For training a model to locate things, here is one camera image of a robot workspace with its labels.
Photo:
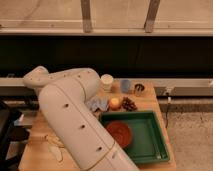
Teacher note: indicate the yellow banana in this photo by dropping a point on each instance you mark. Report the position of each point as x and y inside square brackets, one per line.
[54, 140]

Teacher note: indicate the green plastic tray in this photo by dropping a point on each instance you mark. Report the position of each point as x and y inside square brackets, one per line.
[148, 144]

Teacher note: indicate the pale wooden spoon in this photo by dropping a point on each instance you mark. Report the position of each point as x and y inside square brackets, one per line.
[56, 153]

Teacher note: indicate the orange bowl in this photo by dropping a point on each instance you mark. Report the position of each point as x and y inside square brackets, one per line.
[121, 132]

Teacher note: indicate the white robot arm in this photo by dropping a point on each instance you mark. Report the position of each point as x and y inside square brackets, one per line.
[62, 98]

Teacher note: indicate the brown grape bunch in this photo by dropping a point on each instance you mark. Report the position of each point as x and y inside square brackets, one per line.
[128, 104]

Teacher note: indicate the orange fruit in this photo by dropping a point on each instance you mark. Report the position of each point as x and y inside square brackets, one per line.
[114, 103]

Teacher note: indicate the grey blue cloth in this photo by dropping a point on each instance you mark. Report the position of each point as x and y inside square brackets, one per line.
[98, 104]

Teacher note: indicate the white paper cup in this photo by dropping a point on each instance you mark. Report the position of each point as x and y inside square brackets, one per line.
[106, 82]

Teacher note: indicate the blue plastic cup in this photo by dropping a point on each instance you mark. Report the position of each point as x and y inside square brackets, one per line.
[125, 85]

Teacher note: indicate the black chair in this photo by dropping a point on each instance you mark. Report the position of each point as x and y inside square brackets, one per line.
[9, 132]

